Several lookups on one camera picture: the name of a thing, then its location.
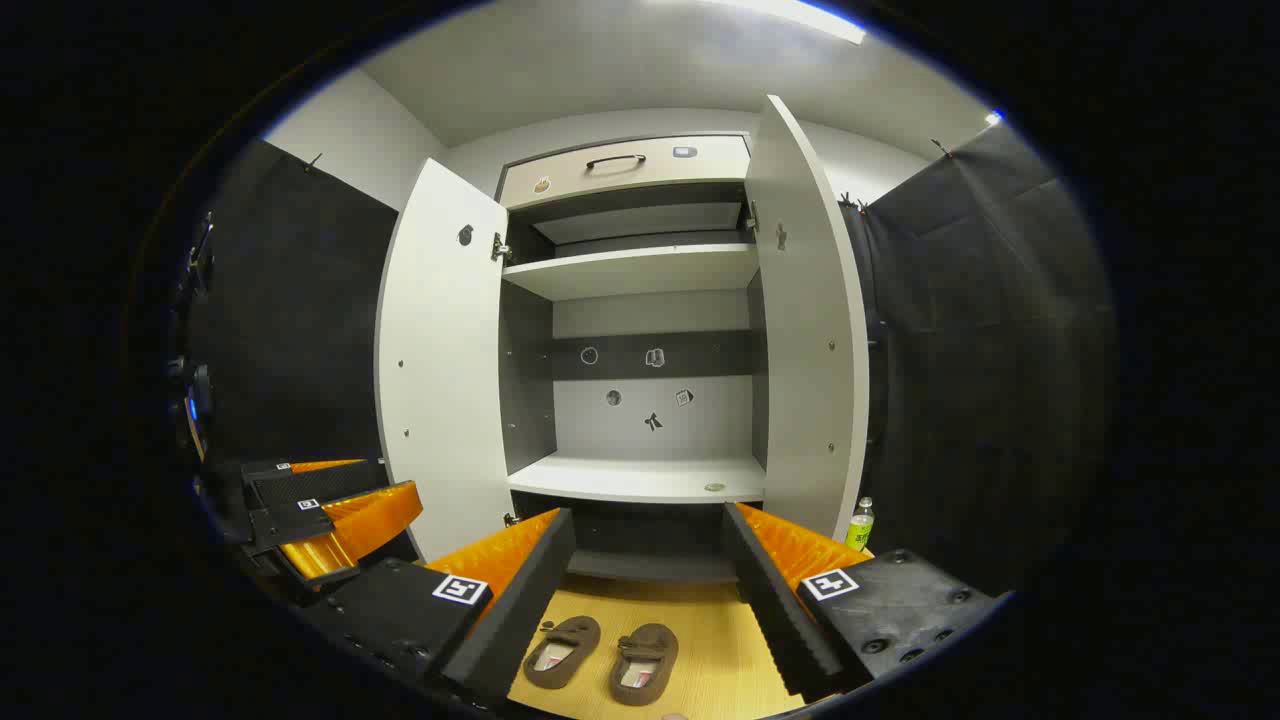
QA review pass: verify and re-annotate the white shoe cabinet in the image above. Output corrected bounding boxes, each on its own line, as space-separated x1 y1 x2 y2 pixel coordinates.
375 95 871 586

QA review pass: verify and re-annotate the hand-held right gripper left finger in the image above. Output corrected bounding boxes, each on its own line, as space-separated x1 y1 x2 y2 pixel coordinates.
300 507 578 706

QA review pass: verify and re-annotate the beige cabinet drawer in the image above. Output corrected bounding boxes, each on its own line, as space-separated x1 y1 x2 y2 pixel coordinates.
498 134 751 211

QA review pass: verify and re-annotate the white cabinet shelf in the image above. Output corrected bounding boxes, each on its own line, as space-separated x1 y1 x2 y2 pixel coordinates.
533 202 746 246
502 243 761 303
507 452 769 504

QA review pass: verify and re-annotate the white shoe cabinet door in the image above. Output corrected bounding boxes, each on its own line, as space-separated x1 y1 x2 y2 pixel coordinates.
745 95 871 546
375 158 516 563

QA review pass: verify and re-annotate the brown fuzzy shoe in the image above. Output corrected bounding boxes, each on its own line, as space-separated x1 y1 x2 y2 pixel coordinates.
522 615 602 691
608 623 680 707

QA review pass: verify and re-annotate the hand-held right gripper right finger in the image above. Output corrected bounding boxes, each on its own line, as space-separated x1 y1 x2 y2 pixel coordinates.
722 502 1006 704

